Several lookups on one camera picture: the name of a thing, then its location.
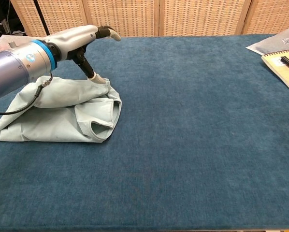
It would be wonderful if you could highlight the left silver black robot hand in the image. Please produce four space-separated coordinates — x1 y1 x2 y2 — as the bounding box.
47 25 122 85

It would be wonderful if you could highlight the pale green T-shirt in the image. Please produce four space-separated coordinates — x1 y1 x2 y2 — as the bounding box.
0 75 123 143

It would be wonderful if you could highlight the wooden woven folding screen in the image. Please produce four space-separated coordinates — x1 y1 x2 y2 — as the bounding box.
10 0 289 39

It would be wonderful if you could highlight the blue carpet table cover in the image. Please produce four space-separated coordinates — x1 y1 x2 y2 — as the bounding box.
0 33 289 232

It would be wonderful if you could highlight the grey frosted bag QR label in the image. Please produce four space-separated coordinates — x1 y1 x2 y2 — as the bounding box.
246 32 289 56

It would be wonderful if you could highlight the kraft spiral notebook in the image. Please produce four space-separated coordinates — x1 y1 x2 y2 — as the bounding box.
260 48 289 90

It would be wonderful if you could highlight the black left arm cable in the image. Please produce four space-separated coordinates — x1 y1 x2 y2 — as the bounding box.
0 72 54 115

